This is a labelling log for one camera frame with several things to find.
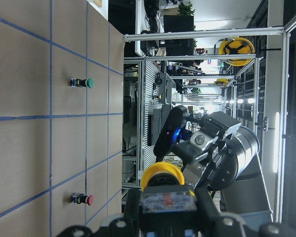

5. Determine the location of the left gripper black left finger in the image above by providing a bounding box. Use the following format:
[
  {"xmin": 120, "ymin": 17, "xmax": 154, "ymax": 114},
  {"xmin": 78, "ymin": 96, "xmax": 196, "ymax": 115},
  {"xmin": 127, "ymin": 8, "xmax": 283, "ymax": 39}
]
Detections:
[{"xmin": 123, "ymin": 189, "xmax": 143, "ymax": 237}]

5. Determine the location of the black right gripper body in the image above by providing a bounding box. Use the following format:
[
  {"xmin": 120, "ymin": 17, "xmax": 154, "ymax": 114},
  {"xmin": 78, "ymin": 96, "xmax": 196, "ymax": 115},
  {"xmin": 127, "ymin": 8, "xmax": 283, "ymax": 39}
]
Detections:
[{"xmin": 174, "ymin": 112, "xmax": 241, "ymax": 191}]

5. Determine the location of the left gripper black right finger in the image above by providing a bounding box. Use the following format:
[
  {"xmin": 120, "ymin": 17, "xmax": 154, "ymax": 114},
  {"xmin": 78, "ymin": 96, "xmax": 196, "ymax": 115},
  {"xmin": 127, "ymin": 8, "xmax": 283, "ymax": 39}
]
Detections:
[{"xmin": 194, "ymin": 187, "xmax": 220, "ymax": 237}]

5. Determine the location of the yellow push button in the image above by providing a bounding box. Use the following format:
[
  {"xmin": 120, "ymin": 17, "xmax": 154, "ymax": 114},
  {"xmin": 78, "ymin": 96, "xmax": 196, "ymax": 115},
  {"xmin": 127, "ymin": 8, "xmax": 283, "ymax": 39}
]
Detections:
[{"xmin": 139, "ymin": 161, "xmax": 197, "ymax": 215}]

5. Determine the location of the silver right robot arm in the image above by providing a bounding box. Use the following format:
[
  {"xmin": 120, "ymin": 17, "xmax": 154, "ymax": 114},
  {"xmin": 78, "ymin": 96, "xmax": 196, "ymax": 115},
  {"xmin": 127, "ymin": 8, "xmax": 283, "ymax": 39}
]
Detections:
[{"xmin": 172, "ymin": 112, "xmax": 271, "ymax": 214}]

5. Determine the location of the red push button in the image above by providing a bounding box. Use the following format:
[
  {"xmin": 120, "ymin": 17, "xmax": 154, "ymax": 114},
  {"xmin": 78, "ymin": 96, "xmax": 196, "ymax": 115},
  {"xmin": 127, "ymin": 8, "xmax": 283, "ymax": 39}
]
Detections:
[{"xmin": 71, "ymin": 193, "xmax": 94, "ymax": 205}]

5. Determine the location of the green push button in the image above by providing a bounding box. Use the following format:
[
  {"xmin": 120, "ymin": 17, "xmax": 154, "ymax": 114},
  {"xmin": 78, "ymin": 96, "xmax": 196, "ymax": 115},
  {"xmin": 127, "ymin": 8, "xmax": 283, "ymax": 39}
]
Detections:
[{"xmin": 70, "ymin": 78, "xmax": 94, "ymax": 88}]

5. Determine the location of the yellow hard hat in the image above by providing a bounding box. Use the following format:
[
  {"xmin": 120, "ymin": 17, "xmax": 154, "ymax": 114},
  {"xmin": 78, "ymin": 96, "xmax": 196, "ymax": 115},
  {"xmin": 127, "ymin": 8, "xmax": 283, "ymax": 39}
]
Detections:
[{"xmin": 218, "ymin": 37, "xmax": 255, "ymax": 67}]

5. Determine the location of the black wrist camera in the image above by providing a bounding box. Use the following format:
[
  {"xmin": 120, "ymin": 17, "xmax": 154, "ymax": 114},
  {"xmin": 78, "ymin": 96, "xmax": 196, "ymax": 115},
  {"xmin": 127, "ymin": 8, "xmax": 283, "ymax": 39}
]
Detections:
[{"xmin": 153, "ymin": 105, "xmax": 192, "ymax": 162}]

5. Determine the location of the aluminium frame structure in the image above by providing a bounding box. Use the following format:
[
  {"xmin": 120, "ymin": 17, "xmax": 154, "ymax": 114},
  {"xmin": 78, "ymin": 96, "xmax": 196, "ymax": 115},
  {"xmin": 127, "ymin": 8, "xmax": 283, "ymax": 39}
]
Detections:
[{"xmin": 122, "ymin": 17, "xmax": 296, "ymax": 223}]

